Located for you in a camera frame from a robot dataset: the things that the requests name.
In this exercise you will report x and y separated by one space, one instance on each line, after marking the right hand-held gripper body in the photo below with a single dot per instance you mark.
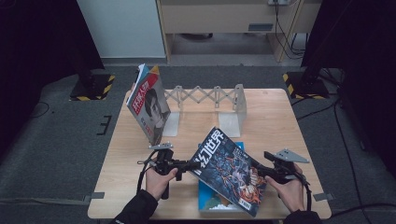
286 168

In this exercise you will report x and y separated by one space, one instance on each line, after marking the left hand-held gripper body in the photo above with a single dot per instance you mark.
165 161

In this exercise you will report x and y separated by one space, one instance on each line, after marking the dark illustrated magazine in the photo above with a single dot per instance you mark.
230 171

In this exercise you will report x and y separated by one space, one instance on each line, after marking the blue book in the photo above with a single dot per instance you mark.
211 199

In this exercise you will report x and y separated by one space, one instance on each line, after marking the portrait magazine with red label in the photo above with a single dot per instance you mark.
149 105

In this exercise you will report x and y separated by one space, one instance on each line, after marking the grey metal expandable book rack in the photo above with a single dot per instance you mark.
218 99

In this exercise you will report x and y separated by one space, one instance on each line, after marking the person's left hand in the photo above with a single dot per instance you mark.
158 183

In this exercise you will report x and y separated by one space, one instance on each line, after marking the person's right hand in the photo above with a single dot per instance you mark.
291 194

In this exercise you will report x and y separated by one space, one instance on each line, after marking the black stand base yellow stripes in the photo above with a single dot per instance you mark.
306 87
93 88

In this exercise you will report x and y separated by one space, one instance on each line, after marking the dark curtain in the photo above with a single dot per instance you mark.
37 46
358 46

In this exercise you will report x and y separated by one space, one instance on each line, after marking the white cabinet panel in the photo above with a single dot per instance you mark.
121 28

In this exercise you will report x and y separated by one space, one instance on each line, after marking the white power strip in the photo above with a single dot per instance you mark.
278 2

